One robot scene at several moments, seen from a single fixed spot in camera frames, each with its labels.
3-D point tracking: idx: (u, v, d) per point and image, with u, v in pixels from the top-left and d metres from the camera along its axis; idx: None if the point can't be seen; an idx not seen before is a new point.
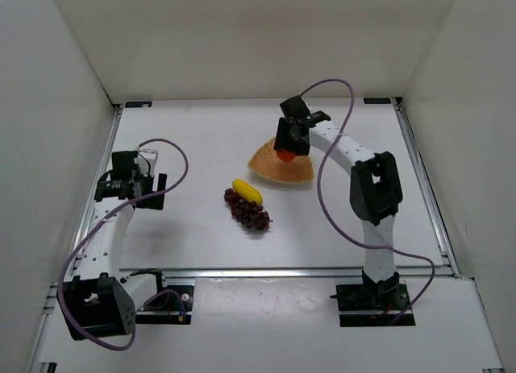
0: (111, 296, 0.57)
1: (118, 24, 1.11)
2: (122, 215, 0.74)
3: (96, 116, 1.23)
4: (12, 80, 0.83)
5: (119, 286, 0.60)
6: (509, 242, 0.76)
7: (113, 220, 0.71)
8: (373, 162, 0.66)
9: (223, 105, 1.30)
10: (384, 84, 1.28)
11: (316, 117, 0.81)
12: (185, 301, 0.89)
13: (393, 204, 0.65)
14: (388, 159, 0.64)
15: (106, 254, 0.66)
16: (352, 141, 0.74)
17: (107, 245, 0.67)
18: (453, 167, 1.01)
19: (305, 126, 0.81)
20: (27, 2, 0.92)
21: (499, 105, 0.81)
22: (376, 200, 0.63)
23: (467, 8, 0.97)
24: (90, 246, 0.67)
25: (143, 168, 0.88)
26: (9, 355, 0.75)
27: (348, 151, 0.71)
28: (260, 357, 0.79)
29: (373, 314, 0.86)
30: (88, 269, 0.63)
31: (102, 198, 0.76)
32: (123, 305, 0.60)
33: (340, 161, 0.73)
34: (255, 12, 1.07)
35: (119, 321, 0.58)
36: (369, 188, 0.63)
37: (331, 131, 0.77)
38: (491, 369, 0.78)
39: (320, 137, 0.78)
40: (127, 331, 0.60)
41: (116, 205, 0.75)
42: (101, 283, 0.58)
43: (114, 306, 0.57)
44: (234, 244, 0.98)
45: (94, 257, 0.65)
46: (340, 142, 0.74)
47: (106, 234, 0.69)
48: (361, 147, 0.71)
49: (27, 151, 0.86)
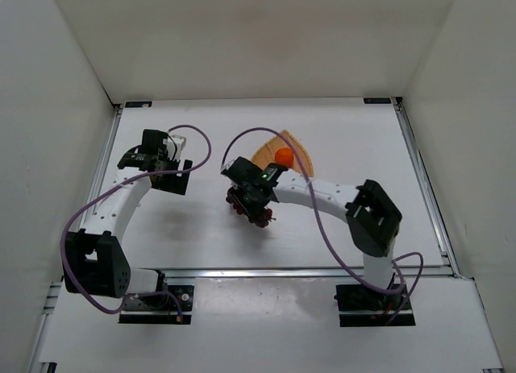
0: (108, 254, 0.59)
1: (117, 23, 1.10)
2: (138, 185, 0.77)
3: (96, 116, 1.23)
4: (11, 81, 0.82)
5: (118, 248, 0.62)
6: (509, 246, 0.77)
7: (129, 188, 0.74)
8: (359, 194, 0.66)
9: (223, 105, 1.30)
10: (384, 84, 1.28)
11: (273, 172, 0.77)
12: (184, 301, 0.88)
13: (396, 226, 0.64)
14: (374, 188, 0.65)
15: (114, 214, 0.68)
16: (322, 183, 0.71)
17: (116, 209, 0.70)
18: (453, 167, 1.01)
19: (267, 187, 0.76)
20: (27, 1, 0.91)
21: (500, 106, 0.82)
22: (382, 233, 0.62)
23: (467, 9, 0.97)
24: (101, 206, 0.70)
25: (170, 151, 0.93)
26: (9, 357, 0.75)
27: (330, 195, 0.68)
28: (259, 356, 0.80)
29: (373, 314, 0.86)
30: (95, 225, 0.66)
31: (125, 167, 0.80)
32: (119, 268, 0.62)
33: (329, 210, 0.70)
34: (255, 12, 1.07)
35: (112, 282, 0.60)
36: (371, 223, 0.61)
37: (296, 180, 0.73)
38: (491, 369, 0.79)
39: (289, 191, 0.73)
40: (118, 295, 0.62)
41: (135, 174, 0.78)
42: (101, 239, 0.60)
43: (107, 265, 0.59)
44: (235, 244, 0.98)
45: (102, 215, 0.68)
46: (314, 188, 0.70)
47: (118, 198, 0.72)
48: (339, 185, 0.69)
49: (27, 152, 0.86)
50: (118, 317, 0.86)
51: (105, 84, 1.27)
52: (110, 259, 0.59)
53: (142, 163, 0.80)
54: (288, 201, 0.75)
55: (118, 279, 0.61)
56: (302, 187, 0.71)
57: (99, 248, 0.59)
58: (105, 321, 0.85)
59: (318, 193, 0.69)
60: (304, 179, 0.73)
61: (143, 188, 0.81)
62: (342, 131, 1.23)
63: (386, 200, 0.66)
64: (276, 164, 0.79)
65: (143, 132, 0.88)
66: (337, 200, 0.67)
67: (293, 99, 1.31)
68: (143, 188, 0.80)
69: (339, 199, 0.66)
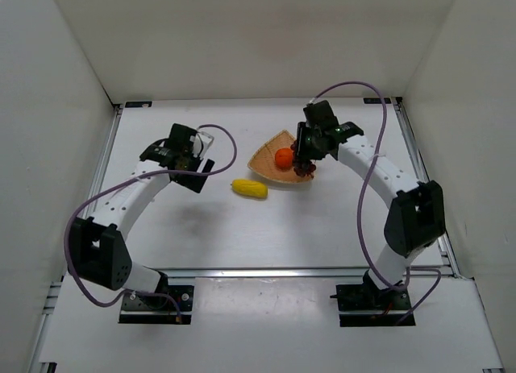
0: (110, 246, 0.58)
1: (118, 23, 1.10)
2: (155, 181, 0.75)
3: (96, 115, 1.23)
4: (11, 81, 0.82)
5: (122, 242, 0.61)
6: (509, 246, 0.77)
7: (145, 182, 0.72)
8: (415, 191, 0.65)
9: (223, 105, 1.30)
10: (384, 84, 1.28)
11: (347, 129, 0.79)
12: (184, 301, 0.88)
13: (434, 236, 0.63)
14: (434, 191, 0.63)
15: (124, 209, 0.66)
16: (389, 163, 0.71)
17: (128, 202, 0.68)
18: (453, 167, 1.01)
19: (334, 138, 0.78)
20: (27, 1, 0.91)
21: (501, 106, 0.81)
22: (416, 234, 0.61)
23: (468, 9, 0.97)
24: (115, 196, 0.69)
25: (196, 148, 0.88)
26: (9, 357, 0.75)
27: (388, 176, 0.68)
28: (259, 356, 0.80)
29: (373, 314, 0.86)
30: (105, 217, 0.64)
31: (146, 159, 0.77)
32: (119, 263, 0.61)
33: (380, 188, 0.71)
34: (255, 12, 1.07)
35: (110, 275, 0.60)
36: (410, 221, 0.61)
37: (365, 148, 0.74)
38: (491, 369, 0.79)
39: (352, 154, 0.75)
40: (114, 288, 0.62)
41: (155, 168, 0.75)
42: (106, 231, 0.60)
43: (108, 259, 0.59)
44: (235, 244, 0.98)
45: (113, 207, 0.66)
46: (378, 164, 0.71)
47: (132, 192, 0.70)
48: (402, 172, 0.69)
49: (27, 152, 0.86)
50: (118, 317, 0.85)
51: (105, 84, 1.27)
52: (111, 253, 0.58)
53: (163, 159, 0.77)
54: (347, 160, 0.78)
55: (116, 273, 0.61)
56: (368, 156, 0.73)
57: (103, 240, 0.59)
58: (105, 321, 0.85)
59: (378, 171, 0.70)
60: (375, 151, 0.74)
61: (160, 184, 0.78)
62: None
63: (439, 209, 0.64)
64: (355, 125, 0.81)
65: (172, 125, 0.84)
66: (393, 184, 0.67)
67: (293, 99, 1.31)
68: (160, 184, 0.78)
69: (395, 184, 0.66)
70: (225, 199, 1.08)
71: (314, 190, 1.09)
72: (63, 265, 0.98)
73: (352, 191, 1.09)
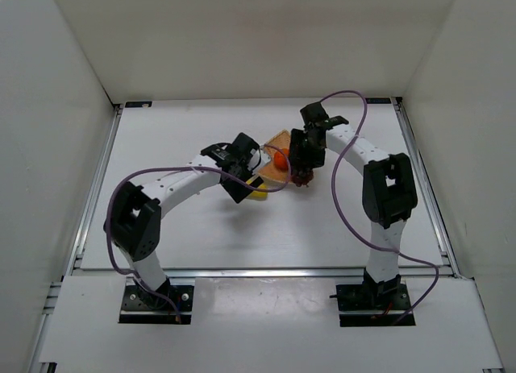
0: (145, 218, 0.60)
1: (118, 23, 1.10)
2: (206, 176, 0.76)
3: (96, 115, 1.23)
4: (10, 82, 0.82)
5: (157, 220, 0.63)
6: (509, 246, 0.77)
7: (197, 173, 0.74)
8: (387, 163, 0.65)
9: (223, 105, 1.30)
10: (384, 84, 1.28)
11: (334, 120, 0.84)
12: (184, 301, 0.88)
13: (406, 208, 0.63)
14: (402, 162, 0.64)
15: (171, 189, 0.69)
16: (366, 142, 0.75)
17: (177, 186, 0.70)
18: (453, 167, 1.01)
19: (322, 129, 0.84)
20: (27, 1, 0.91)
21: (501, 106, 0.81)
22: (387, 201, 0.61)
23: (468, 9, 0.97)
24: (168, 176, 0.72)
25: (252, 162, 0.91)
26: (9, 357, 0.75)
27: (364, 151, 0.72)
28: (259, 356, 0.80)
29: (373, 314, 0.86)
30: (152, 191, 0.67)
31: (205, 155, 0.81)
32: (147, 237, 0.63)
33: (357, 164, 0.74)
34: (256, 12, 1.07)
35: (135, 246, 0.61)
36: (380, 187, 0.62)
37: (347, 132, 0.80)
38: (491, 369, 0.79)
39: (337, 138, 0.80)
40: (135, 257, 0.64)
41: (210, 166, 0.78)
42: (148, 205, 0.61)
43: (140, 230, 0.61)
44: (235, 244, 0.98)
45: (163, 184, 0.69)
46: (355, 142, 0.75)
47: (183, 177, 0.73)
48: (376, 148, 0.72)
49: (27, 153, 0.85)
50: (118, 317, 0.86)
51: (105, 84, 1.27)
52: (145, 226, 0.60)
53: (219, 160, 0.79)
54: (332, 146, 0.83)
55: (142, 246, 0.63)
56: (348, 137, 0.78)
57: (142, 210, 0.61)
58: (105, 321, 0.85)
59: (355, 147, 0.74)
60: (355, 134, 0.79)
61: (210, 183, 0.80)
62: None
63: (412, 179, 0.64)
64: (343, 118, 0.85)
65: (239, 134, 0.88)
66: (366, 156, 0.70)
67: (293, 99, 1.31)
68: (209, 183, 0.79)
69: (368, 157, 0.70)
70: (225, 199, 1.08)
71: (314, 190, 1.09)
72: (62, 265, 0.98)
73: (352, 191, 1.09)
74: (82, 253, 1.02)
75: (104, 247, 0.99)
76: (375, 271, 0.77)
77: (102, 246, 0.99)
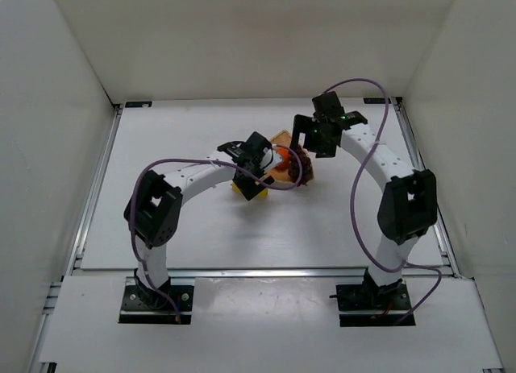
0: (168, 203, 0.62)
1: (118, 23, 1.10)
2: (224, 171, 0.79)
3: (96, 116, 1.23)
4: (10, 81, 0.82)
5: (177, 207, 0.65)
6: (509, 246, 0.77)
7: (215, 167, 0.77)
8: (409, 178, 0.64)
9: (223, 105, 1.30)
10: (384, 84, 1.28)
11: (351, 118, 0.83)
12: (184, 301, 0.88)
13: (424, 225, 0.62)
14: (427, 179, 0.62)
15: (192, 180, 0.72)
16: (388, 151, 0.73)
17: (197, 176, 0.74)
18: (453, 167, 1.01)
19: (339, 126, 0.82)
20: (27, 1, 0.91)
21: (501, 106, 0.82)
22: (406, 218, 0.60)
23: (468, 9, 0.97)
24: (188, 168, 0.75)
25: (264, 162, 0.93)
26: (9, 357, 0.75)
27: (384, 163, 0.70)
28: (259, 356, 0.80)
29: (373, 314, 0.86)
30: (174, 180, 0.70)
31: (222, 151, 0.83)
32: (167, 223, 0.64)
33: (376, 174, 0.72)
34: (256, 11, 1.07)
35: (156, 230, 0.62)
36: (404, 205, 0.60)
37: (367, 137, 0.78)
38: (491, 369, 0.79)
39: (354, 141, 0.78)
40: (153, 243, 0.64)
41: (226, 160, 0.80)
42: (171, 191, 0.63)
43: (162, 215, 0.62)
44: (236, 244, 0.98)
45: (183, 175, 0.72)
46: (376, 151, 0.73)
47: (203, 169, 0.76)
48: (399, 160, 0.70)
49: (27, 152, 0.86)
50: (118, 317, 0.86)
51: (105, 84, 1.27)
52: (168, 211, 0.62)
53: (236, 157, 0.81)
54: (349, 147, 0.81)
55: (161, 233, 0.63)
56: (368, 143, 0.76)
57: (165, 196, 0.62)
58: (105, 321, 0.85)
59: (376, 157, 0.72)
60: (376, 139, 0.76)
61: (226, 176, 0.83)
62: None
63: (433, 196, 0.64)
64: (361, 115, 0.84)
65: (252, 133, 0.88)
66: (387, 170, 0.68)
67: (293, 99, 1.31)
68: (226, 176, 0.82)
69: (390, 170, 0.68)
70: (225, 199, 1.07)
71: (315, 190, 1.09)
72: (62, 265, 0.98)
73: (353, 191, 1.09)
74: (81, 253, 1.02)
75: (104, 246, 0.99)
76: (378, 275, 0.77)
77: (102, 246, 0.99)
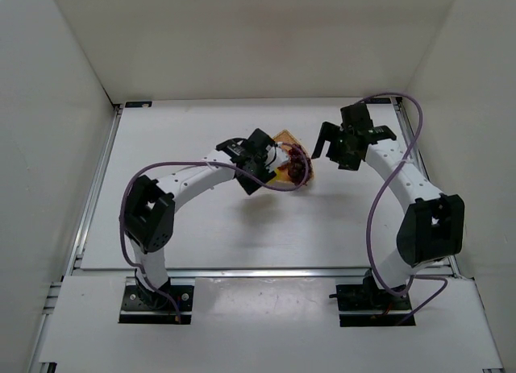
0: (160, 211, 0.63)
1: (118, 24, 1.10)
2: (222, 171, 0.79)
3: (96, 116, 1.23)
4: (11, 82, 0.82)
5: (170, 214, 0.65)
6: (509, 247, 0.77)
7: (212, 169, 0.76)
8: (435, 202, 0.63)
9: (223, 105, 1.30)
10: (384, 84, 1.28)
11: (380, 131, 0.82)
12: (184, 301, 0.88)
13: (446, 253, 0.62)
14: (454, 205, 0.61)
15: (185, 184, 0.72)
16: (414, 171, 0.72)
17: (191, 180, 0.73)
18: (453, 167, 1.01)
19: (364, 138, 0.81)
20: (27, 2, 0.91)
21: (501, 106, 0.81)
22: (426, 245, 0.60)
23: (468, 9, 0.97)
24: (183, 171, 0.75)
25: (268, 159, 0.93)
26: (9, 358, 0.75)
27: (410, 183, 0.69)
28: (259, 356, 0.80)
29: (373, 314, 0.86)
30: (168, 185, 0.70)
31: (221, 150, 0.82)
32: (160, 230, 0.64)
33: (399, 192, 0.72)
34: (256, 11, 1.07)
35: (148, 238, 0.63)
36: (426, 229, 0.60)
37: (393, 153, 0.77)
38: (491, 369, 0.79)
39: (380, 156, 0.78)
40: (148, 249, 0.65)
41: (224, 161, 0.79)
42: (163, 198, 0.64)
43: (156, 221, 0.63)
44: (235, 245, 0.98)
45: (176, 180, 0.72)
46: (402, 170, 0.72)
47: (198, 171, 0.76)
48: (425, 182, 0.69)
49: (27, 153, 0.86)
50: (118, 317, 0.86)
51: (105, 84, 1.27)
52: (160, 217, 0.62)
53: (235, 155, 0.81)
54: (373, 162, 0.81)
55: (155, 239, 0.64)
56: (394, 161, 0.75)
57: (157, 205, 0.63)
58: (105, 321, 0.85)
59: (402, 176, 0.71)
60: (402, 157, 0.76)
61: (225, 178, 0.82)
62: None
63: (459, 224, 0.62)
64: (389, 129, 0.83)
65: (255, 130, 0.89)
66: (413, 191, 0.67)
67: (293, 99, 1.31)
68: (224, 177, 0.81)
69: (415, 192, 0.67)
70: (224, 198, 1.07)
71: (315, 191, 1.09)
72: (62, 266, 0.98)
73: (352, 191, 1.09)
74: (81, 253, 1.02)
75: (104, 246, 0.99)
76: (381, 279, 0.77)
77: (102, 246, 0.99)
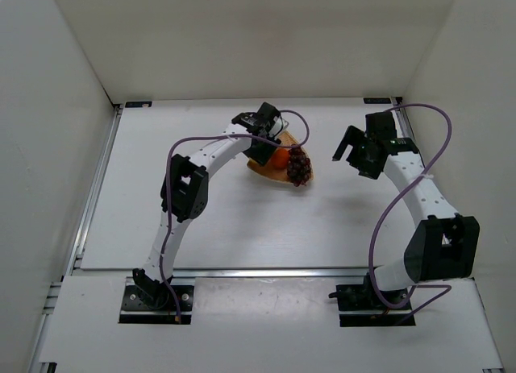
0: (197, 183, 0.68)
1: (117, 23, 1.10)
2: (241, 142, 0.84)
3: (96, 115, 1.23)
4: (11, 83, 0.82)
5: (206, 184, 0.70)
6: (509, 247, 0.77)
7: (232, 141, 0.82)
8: (449, 221, 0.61)
9: (222, 105, 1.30)
10: (384, 84, 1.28)
11: (401, 143, 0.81)
12: (185, 301, 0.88)
13: (454, 275, 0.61)
14: (468, 226, 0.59)
15: (213, 157, 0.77)
16: (432, 187, 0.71)
17: (218, 154, 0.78)
18: (453, 167, 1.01)
19: (385, 149, 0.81)
20: (27, 2, 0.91)
21: (502, 106, 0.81)
22: (433, 264, 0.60)
23: (468, 9, 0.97)
24: (209, 147, 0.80)
25: (275, 130, 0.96)
26: (9, 358, 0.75)
27: (426, 199, 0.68)
28: (259, 356, 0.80)
29: (373, 314, 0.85)
30: (197, 159, 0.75)
31: (236, 123, 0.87)
32: (199, 198, 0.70)
33: (414, 205, 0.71)
34: (256, 12, 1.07)
35: (189, 206, 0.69)
36: (434, 246, 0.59)
37: (413, 166, 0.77)
38: (491, 369, 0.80)
39: (399, 169, 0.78)
40: (190, 216, 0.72)
41: (241, 132, 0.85)
42: (198, 171, 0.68)
43: (194, 192, 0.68)
44: (235, 245, 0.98)
45: (205, 154, 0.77)
46: (419, 184, 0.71)
47: (222, 145, 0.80)
48: (441, 200, 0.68)
49: (27, 152, 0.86)
50: (118, 317, 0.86)
51: (105, 84, 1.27)
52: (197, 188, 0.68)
53: (249, 126, 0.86)
54: (392, 173, 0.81)
55: (196, 207, 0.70)
56: (412, 175, 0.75)
57: (193, 177, 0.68)
58: (106, 321, 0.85)
59: (418, 190, 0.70)
60: (422, 171, 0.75)
61: (243, 148, 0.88)
62: (341, 132, 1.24)
63: (472, 248, 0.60)
64: (412, 141, 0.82)
65: (263, 103, 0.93)
66: (426, 206, 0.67)
67: (293, 99, 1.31)
68: (243, 147, 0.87)
69: (429, 209, 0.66)
70: (223, 198, 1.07)
71: (315, 190, 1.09)
72: (62, 266, 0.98)
73: (353, 191, 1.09)
74: (81, 253, 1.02)
75: (104, 246, 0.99)
76: (384, 281, 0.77)
77: (102, 246, 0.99)
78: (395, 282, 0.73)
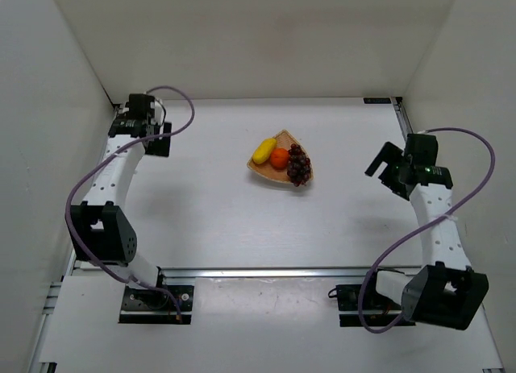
0: (112, 221, 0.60)
1: (117, 24, 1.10)
2: (133, 152, 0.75)
3: (96, 115, 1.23)
4: (12, 83, 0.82)
5: (122, 216, 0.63)
6: (509, 247, 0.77)
7: (122, 156, 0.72)
8: (458, 273, 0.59)
9: (222, 105, 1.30)
10: (384, 84, 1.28)
11: (438, 174, 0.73)
12: (184, 301, 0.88)
13: (448, 325, 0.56)
14: (479, 282, 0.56)
15: (114, 184, 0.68)
16: (452, 231, 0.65)
17: (116, 177, 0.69)
18: (453, 167, 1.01)
19: (417, 176, 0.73)
20: (28, 2, 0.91)
21: (502, 107, 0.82)
22: (430, 308, 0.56)
23: (468, 10, 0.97)
24: (101, 176, 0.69)
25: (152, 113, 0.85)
26: (8, 358, 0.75)
27: (440, 242, 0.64)
28: (258, 355, 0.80)
29: (373, 314, 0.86)
30: (97, 196, 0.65)
31: (116, 134, 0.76)
32: (125, 234, 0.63)
33: (426, 246, 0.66)
34: (256, 12, 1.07)
35: (122, 250, 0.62)
36: (434, 291, 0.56)
37: (440, 203, 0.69)
38: (491, 369, 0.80)
39: (422, 201, 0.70)
40: (127, 259, 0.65)
41: (127, 141, 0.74)
42: (106, 210, 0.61)
43: (115, 234, 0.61)
44: (235, 244, 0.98)
45: (101, 186, 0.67)
46: (439, 225, 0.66)
47: (115, 168, 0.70)
48: (457, 248, 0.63)
49: (27, 152, 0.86)
50: (118, 317, 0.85)
51: (105, 84, 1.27)
52: (116, 230, 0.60)
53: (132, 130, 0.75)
54: (414, 202, 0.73)
55: (127, 247, 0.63)
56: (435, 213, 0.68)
57: (105, 221, 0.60)
58: (106, 321, 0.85)
59: (435, 230, 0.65)
60: (447, 211, 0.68)
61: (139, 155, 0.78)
62: (340, 132, 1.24)
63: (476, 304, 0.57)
64: (449, 173, 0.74)
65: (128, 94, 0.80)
66: (438, 251, 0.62)
67: (293, 99, 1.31)
68: (138, 155, 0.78)
69: (440, 254, 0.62)
70: (223, 198, 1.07)
71: (315, 190, 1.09)
72: (61, 266, 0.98)
73: (352, 191, 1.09)
74: None
75: None
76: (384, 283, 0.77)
77: None
78: (391, 283, 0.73)
